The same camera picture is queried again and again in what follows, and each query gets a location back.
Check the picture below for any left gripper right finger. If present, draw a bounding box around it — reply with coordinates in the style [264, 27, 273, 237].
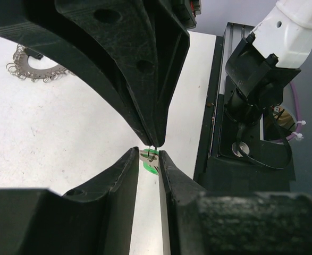
[158, 151, 312, 254]

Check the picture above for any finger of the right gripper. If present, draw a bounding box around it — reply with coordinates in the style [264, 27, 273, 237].
[143, 1, 190, 146]
[0, 1, 151, 145]

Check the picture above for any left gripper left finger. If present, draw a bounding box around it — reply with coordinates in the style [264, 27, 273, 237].
[0, 147, 139, 254]

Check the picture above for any green tag key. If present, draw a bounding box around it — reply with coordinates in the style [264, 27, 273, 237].
[139, 148, 159, 175]

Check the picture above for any metal disc with keyrings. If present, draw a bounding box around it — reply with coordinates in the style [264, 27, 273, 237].
[6, 44, 74, 83]

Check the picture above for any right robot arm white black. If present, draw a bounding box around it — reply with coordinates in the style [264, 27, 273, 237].
[0, 1, 312, 147]

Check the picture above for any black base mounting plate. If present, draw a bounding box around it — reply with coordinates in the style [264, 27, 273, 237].
[193, 23, 295, 193]

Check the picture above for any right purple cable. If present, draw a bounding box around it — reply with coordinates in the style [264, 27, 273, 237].
[288, 81, 305, 143]

